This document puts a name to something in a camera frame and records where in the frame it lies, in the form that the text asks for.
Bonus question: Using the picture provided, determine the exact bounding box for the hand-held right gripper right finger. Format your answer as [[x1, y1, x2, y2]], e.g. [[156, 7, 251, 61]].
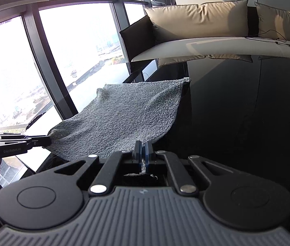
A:
[[146, 141, 235, 195]]

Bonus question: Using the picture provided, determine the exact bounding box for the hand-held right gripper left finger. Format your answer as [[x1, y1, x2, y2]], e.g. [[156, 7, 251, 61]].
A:
[[54, 141, 143, 195]]

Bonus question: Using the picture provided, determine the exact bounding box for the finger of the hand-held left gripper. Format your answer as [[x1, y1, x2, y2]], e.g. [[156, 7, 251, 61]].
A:
[[31, 138, 52, 148], [25, 134, 50, 141]]

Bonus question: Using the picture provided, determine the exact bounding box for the grey fluffy towel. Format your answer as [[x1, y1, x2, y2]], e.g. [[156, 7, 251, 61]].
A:
[[26, 78, 192, 178]]

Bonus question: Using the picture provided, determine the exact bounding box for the large beige sofa cushion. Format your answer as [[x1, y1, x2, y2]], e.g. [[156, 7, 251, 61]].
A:
[[144, 0, 249, 44]]

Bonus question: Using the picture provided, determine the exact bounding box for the small beige sofa cushion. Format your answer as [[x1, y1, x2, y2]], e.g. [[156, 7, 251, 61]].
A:
[[254, 2, 290, 43]]

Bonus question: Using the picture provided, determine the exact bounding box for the beige sofa with dark frame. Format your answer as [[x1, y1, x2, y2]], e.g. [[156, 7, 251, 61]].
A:
[[119, 0, 290, 62]]

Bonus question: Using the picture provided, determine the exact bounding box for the thin black cable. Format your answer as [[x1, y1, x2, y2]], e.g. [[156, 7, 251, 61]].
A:
[[246, 29, 290, 47]]

